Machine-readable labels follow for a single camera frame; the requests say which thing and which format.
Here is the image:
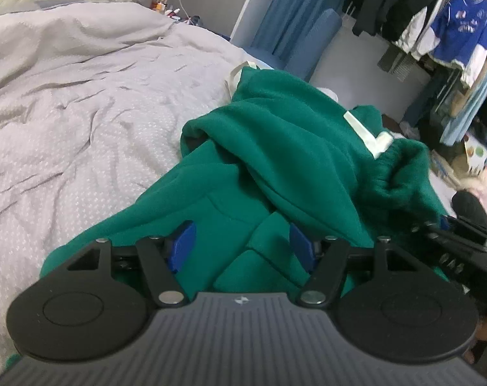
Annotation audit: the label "blue and white jersey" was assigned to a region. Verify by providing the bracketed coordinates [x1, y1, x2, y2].
[430, 0, 487, 89]

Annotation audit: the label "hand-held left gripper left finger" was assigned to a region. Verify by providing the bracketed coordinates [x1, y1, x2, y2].
[67, 220, 197, 308]

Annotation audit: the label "blue curtain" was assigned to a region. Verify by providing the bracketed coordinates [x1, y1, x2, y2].
[251, 0, 346, 59]

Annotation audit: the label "black hanging coat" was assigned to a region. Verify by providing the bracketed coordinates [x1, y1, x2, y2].
[342, 0, 445, 43]

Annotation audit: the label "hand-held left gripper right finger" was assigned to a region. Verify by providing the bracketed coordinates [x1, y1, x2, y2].
[289, 222, 419, 309]

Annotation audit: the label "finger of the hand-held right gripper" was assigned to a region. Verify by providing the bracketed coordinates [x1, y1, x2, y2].
[410, 220, 487, 255]

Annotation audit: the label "grey-green hanging garment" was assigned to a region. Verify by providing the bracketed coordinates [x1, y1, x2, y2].
[378, 42, 415, 77]

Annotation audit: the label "dark cloth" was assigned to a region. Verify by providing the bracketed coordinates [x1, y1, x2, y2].
[451, 190, 487, 228]

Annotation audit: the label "blue upholstered chair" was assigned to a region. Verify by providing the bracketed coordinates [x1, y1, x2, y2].
[243, 8, 343, 83]

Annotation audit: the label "colourful printed box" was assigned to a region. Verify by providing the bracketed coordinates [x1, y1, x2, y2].
[464, 136, 487, 176]

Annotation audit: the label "white hanging garment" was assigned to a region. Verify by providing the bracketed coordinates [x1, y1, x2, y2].
[396, 6, 443, 61]

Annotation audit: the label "green fleece jacket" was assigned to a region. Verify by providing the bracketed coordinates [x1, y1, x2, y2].
[6, 66, 455, 368]

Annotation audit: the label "grey bed duvet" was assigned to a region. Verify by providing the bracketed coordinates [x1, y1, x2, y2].
[0, 2, 455, 379]

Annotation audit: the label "blue hanging jeans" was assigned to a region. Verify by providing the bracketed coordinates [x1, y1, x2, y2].
[402, 68, 443, 128]

